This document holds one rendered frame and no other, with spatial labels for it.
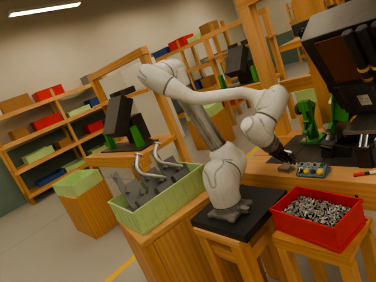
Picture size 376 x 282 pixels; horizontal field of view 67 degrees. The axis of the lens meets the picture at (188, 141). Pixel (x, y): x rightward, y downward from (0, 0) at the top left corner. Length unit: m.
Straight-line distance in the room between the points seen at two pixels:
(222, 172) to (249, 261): 0.43
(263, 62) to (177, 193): 1.10
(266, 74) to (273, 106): 0.90
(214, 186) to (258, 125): 0.37
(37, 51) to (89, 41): 1.45
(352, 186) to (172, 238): 1.06
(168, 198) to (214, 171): 0.60
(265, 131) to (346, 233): 0.50
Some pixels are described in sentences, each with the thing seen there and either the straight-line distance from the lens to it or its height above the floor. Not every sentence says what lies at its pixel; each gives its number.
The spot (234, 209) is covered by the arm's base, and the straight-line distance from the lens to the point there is 1.45.
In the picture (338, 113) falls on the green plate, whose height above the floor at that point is 1.15.
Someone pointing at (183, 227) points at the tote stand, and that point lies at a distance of 1.91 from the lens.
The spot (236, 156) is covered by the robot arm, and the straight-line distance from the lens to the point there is 1.55.
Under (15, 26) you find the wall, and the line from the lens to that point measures 8.30.
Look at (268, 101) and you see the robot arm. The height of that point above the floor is 1.38.
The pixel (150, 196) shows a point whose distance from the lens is 2.04.
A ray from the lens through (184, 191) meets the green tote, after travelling 1.96.
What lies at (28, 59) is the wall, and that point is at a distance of 8.10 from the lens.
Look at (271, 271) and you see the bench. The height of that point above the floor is 0.07.
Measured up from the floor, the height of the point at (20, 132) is 1.55.
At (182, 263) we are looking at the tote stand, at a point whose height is 0.50.
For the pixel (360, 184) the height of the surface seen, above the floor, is 0.89.
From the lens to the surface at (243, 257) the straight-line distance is 1.43.
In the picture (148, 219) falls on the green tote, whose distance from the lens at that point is 1.85.
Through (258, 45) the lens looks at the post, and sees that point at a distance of 2.16.
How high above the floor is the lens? 1.67
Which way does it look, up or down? 15 degrees down
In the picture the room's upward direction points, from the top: 22 degrees counter-clockwise
